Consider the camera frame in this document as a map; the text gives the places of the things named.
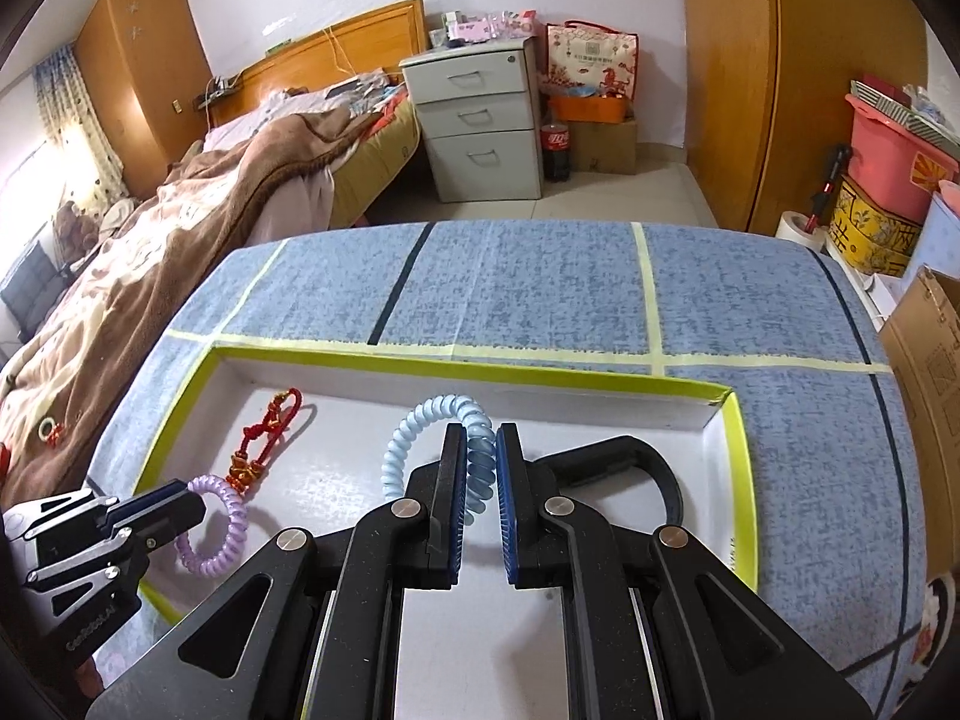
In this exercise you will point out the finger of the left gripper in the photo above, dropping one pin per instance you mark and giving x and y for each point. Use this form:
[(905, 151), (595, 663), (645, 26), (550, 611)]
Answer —
[(154, 498), (173, 520)]

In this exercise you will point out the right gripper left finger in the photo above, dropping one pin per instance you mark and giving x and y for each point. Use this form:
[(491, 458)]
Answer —
[(412, 543)]

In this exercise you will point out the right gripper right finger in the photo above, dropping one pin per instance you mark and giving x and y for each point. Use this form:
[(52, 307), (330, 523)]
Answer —
[(551, 541)]

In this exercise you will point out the black fitness band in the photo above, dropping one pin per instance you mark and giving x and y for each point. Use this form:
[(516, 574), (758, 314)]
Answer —
[(601, 460)]

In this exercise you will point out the red knot charm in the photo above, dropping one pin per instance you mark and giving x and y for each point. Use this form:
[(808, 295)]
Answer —
[(249, 462)]

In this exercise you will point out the person's left hand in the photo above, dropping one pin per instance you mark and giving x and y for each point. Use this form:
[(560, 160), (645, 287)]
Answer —
[(88, 679)]

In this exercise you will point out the green cardboard tray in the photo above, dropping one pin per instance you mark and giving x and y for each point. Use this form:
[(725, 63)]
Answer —
[(309, 626)]

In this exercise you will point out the brown blanket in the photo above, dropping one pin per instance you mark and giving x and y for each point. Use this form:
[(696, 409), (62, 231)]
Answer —
[(59, 390)]

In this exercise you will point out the blue patterned tablecloth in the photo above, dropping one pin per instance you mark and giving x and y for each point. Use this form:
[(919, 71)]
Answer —
[(841, 551)]

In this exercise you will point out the patterned curtain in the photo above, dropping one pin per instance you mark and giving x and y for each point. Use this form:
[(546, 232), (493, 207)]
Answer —
[(94, 176)]

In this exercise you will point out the white trash bin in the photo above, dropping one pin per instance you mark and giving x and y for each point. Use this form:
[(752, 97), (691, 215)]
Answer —
[(938, 611)]

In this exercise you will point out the cola bottle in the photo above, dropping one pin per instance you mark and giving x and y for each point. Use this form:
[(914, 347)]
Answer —
[(554, 140)]

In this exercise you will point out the brown cardboard box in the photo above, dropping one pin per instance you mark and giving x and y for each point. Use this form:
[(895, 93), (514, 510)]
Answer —
[(603, 148)]

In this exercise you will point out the open cardboard box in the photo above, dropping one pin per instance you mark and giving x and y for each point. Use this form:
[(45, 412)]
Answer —
[(921, 342)]

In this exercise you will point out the orange box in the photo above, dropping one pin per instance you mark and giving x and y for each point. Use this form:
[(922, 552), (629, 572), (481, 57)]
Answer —
[(590, 109)]

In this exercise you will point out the yellow patterned box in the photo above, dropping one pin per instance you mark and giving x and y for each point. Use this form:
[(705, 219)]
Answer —
[(870, 239)]

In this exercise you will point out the grey drawer cabinet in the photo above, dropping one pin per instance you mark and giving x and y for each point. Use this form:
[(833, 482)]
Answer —
[(479, 115)]

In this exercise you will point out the wooden corner wardrobe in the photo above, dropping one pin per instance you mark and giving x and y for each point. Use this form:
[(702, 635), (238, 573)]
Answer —
[(144, 66)]

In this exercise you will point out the red patterned gift bag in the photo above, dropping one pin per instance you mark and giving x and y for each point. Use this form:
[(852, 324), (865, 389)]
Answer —
[(585, 55)]

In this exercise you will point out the wooden bed headboard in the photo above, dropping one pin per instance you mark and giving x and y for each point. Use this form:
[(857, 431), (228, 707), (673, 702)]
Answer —
[(376, 40)]

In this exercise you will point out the pink plastic bin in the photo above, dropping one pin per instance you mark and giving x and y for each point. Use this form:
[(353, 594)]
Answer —
[(898, 170)]

